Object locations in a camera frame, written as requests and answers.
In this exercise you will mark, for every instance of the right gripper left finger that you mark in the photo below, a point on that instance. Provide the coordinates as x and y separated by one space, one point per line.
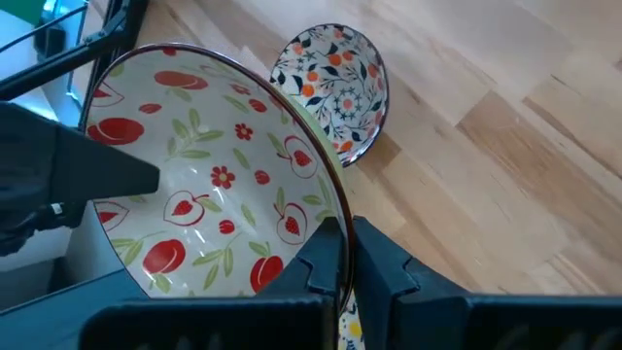
218 325

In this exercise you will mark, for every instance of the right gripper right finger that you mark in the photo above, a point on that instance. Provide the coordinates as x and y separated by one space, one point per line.
486 325

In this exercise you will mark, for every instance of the red fruit pattern bowl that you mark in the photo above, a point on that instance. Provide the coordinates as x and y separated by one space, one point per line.
228 146

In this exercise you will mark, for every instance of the red floral pattern bowl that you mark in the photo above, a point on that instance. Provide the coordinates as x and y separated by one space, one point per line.
335 82

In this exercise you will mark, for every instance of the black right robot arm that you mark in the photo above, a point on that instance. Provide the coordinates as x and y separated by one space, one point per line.
73 165

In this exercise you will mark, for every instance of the black aluminium frame rails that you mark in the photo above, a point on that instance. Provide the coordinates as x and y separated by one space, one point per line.
112 29

